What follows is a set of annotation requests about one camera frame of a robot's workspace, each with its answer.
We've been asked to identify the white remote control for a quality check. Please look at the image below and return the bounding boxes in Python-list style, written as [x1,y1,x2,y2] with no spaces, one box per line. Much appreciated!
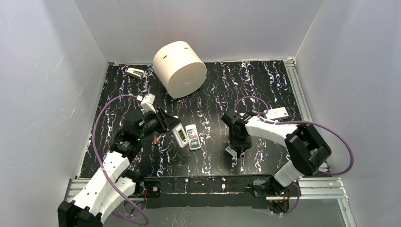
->
[172,123,189,148]

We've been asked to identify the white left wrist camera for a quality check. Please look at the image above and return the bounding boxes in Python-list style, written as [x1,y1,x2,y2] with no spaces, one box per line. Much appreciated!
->
[136,93,156,114]

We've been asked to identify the aluminium frame rail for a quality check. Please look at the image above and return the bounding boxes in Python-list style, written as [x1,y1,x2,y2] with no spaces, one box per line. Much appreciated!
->
[284,57,356,227]

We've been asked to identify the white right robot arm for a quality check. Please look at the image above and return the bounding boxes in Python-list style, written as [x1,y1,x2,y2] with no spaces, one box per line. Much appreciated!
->
[221,111,331,194]

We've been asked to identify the white battery box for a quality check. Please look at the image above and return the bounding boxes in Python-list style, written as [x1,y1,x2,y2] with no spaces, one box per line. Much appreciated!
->
[265,107,289,121]

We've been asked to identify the small grey remote control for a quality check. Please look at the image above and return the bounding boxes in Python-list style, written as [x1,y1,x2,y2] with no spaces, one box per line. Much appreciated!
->
[185,124,201,151]

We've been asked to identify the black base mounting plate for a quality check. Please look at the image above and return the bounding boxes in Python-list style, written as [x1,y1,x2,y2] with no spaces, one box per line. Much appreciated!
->
[138,175,290,214]

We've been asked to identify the white stapler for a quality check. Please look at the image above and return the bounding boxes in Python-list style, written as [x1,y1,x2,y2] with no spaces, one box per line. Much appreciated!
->
[125,68,145,79]

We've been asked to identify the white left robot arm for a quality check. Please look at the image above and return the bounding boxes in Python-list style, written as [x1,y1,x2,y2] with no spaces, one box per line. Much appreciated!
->
[57,110,182,227]

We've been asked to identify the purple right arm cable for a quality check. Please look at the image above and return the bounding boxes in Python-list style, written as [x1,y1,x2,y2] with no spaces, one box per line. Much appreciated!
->
[233,96,355,216]

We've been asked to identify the white cylindrical container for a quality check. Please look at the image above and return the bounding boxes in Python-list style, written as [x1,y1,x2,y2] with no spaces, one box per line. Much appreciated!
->
[153,41,207,99]

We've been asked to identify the white remote battery cover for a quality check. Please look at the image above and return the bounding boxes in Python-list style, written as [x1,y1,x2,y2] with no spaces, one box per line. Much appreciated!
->
[225,146,237,157]

